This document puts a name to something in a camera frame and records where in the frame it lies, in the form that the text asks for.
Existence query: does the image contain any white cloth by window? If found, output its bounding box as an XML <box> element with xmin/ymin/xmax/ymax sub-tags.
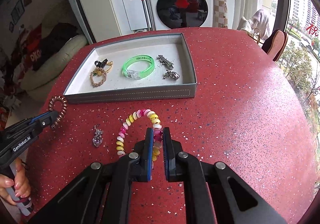
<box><xmin>237</xmin><ymin>9</ymin><xmax>272</xmax><ymax>40</ymax></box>

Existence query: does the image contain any beige braided bracelet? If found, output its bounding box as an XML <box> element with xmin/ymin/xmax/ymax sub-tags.
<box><xmin>89</xmin><ymin>66</ymin><xmax>107</xmax><ymax>88</ymax></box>

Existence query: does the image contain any pink yellow beaded bracelet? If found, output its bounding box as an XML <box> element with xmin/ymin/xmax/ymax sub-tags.
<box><xmin>115</xmin><ymin>109</ymin><xmax>163</xmax><ymax>162</ymax></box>

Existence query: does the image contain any red handled mop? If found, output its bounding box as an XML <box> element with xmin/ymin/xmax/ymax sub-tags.
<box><xmin>141</xmin><ymin>0</ymin><xmax>152</xmax><ymax>31</ymax></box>

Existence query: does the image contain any grey jewelry tray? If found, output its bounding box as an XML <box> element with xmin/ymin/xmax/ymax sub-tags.
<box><xmin>63</xmin><ymin>33</ymin><xmax>197</xmax><ymax>104</ymax></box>

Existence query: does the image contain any brown chair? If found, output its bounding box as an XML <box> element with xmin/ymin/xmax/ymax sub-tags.
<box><xmin>261</xmin><ymin>30</ymin><xmax>288</xmax><ymax>62</ymax></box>

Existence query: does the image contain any brown spiral hair tie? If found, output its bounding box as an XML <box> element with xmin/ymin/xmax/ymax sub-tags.
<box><xmin>47</xmin><ymin>95</ymin><xmax>68</xmax><ymax>129</ymax></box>

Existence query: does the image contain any pink heart crystal brooch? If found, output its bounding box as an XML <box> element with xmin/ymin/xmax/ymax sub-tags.
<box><xmin>92</xmin><ymin>126</ymin><xmax>103</xmax><ymax>148</ymax></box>

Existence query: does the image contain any beige sofa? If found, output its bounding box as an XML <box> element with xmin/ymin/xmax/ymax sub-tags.
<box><xmin>20</xmin><ymin>35</ymin><xmax>88</xmax><ymax>102</ymax></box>

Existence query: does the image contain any checkered hanging cloth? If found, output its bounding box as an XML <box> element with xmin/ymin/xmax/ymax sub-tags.
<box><xmin>213</xmin><ymin>0</ymin><xmax>228</xmax><ymax>28</ymax></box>

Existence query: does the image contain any silver hair clip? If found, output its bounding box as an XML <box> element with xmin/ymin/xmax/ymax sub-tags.
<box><xmin>157</xmin><ymin>55</ymin><xmax>174</xmax><ymax>70</ymax></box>

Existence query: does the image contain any green translucent bangle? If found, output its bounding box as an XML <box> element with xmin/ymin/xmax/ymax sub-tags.
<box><xmin>122</xmin><ymin>55</ymin><xmax>155</xmax><ymax>80</ymax></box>

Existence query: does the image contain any gold green jewelry piece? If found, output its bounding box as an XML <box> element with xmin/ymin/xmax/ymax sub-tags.
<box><xmin>94</xmin><ymin>58</ymin><xmax>113</xmax><ymax>73</ymax></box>

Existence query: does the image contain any black garment on sofa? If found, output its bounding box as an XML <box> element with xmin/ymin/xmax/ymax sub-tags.
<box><xmin>32</xmin><ymin>23</ymin><xmax>78</xmax><ymax>71</ymax></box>

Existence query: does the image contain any person's left hand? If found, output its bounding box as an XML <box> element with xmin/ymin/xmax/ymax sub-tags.
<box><xmin>0</xmin><ymin>158</ymin><xmax>31</xmax><ymax>206</ymax></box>

